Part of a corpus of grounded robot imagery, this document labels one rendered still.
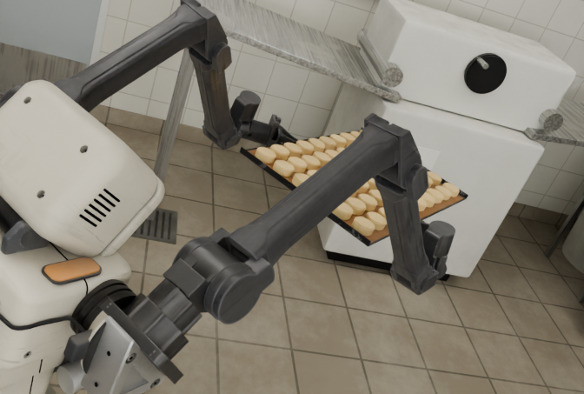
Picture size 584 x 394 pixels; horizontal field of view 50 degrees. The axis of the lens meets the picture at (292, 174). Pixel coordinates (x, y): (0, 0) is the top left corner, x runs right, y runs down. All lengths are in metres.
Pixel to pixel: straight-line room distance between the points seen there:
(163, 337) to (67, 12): 2.80
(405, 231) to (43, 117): 0.67
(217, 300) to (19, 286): 0.23
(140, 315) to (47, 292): 0.11
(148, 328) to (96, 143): 0.23
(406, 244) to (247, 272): 0.48
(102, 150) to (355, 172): 0.37
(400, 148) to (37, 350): 0.58
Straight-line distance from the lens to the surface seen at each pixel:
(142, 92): 3.54
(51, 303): 0.80
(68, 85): 1.12
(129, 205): 0.83
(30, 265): 0.82
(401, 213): 1.14
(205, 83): 1.38
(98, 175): 0.78
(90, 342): 0.79
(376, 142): 0.97
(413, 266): 1.30
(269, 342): 2.54
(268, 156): 1.52
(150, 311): 0.80
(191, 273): 0.82
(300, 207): 0.89
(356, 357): 2.65
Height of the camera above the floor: 1.71
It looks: 28 degrees down
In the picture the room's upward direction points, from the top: 21 degrees clockwise
